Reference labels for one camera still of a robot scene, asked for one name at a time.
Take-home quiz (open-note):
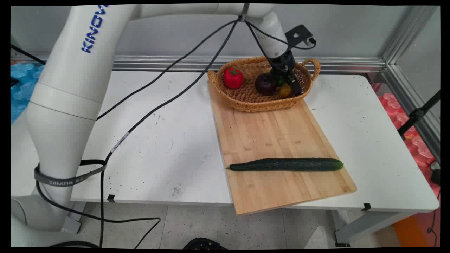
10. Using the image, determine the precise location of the woven wicker basket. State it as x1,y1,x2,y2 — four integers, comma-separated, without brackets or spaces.
207,56,321,113

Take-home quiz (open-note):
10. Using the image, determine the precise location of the blue foam mat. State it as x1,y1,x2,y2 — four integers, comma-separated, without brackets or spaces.
11,63,45,124

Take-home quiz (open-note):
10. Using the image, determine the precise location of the short black camera cable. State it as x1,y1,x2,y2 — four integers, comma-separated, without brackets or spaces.
245,20,317,61

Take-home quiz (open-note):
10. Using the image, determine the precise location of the grey SAMZHE cable strap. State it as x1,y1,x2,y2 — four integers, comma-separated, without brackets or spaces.
34,163,108,187

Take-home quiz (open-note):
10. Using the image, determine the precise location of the thin black cable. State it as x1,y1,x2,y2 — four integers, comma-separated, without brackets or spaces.
11,44,46,66

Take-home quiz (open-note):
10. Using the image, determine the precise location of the dark purple toy eggplant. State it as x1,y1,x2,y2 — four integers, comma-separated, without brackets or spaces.
255,73,281,96

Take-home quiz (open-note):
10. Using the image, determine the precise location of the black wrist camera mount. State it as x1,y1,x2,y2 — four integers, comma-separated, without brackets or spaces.
284,24,317,48

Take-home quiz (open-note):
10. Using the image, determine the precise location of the red toy bell pepper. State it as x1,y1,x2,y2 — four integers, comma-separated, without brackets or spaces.
224,67,244,89

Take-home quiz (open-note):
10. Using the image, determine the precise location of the bamboo cutting board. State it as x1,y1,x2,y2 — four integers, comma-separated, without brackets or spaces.
208,81,358,215

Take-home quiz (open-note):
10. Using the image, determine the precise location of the black plug with cable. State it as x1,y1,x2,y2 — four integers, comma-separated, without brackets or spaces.
427,161,441,246

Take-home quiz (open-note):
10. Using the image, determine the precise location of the dark green cucumber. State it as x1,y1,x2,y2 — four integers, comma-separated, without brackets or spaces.
226,158,344,172

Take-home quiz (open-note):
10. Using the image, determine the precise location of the horizontal aluminium frame rail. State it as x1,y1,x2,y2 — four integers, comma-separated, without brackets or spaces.
11,53,387,73

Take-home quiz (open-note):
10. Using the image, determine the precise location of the aluminium frame corner post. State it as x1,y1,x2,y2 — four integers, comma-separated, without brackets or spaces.
381,5,441,163

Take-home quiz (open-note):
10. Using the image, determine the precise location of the long black cable with label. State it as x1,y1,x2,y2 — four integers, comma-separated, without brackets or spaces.
99,19,243,247

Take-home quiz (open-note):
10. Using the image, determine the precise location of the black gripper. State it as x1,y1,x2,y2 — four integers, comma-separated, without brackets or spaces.
269,50,304,96

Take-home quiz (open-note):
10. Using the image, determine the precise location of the grey table leg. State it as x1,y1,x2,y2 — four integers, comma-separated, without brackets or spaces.
330,210,419,247

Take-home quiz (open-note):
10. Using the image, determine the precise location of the red foam mat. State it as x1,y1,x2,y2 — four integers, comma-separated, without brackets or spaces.
372,82,441,247

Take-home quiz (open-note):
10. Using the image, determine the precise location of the black tripod stand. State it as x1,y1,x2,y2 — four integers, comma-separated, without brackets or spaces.
397,90,441,141

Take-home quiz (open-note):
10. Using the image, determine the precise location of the black round object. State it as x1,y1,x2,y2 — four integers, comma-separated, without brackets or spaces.
182,238,227,250

